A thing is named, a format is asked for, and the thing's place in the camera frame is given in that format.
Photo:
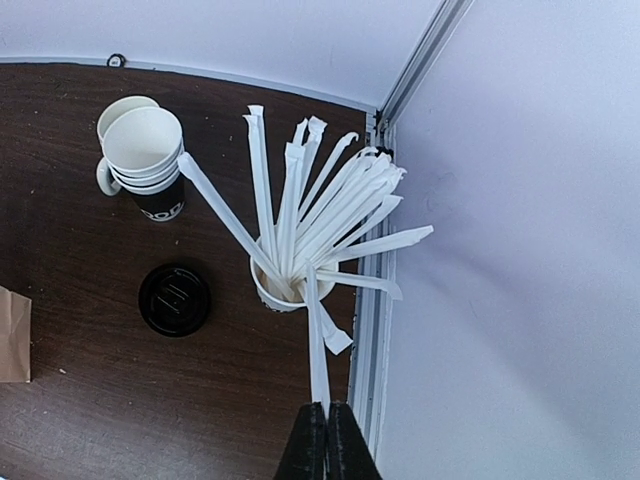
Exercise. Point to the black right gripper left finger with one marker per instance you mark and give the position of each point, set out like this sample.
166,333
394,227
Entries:
304,454

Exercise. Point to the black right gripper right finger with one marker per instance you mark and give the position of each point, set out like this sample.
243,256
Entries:
349,457

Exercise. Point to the single white straw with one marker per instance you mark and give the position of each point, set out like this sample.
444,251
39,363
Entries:
320,388

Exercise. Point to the brown paper takeout bag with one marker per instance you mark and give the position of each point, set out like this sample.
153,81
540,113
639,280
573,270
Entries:
15,337

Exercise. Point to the stack of black paper cups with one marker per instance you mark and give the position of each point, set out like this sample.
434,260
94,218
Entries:
140,143

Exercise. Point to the white cup holding straws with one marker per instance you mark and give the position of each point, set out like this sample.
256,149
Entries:
288,299

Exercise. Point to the stack of black cup lids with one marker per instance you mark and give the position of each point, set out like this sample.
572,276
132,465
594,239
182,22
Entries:
174,300

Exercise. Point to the wrapped white straws bundle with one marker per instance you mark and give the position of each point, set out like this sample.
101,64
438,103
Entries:
321,219

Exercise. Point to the right aluminium frame post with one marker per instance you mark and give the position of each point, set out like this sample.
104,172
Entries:
439,30

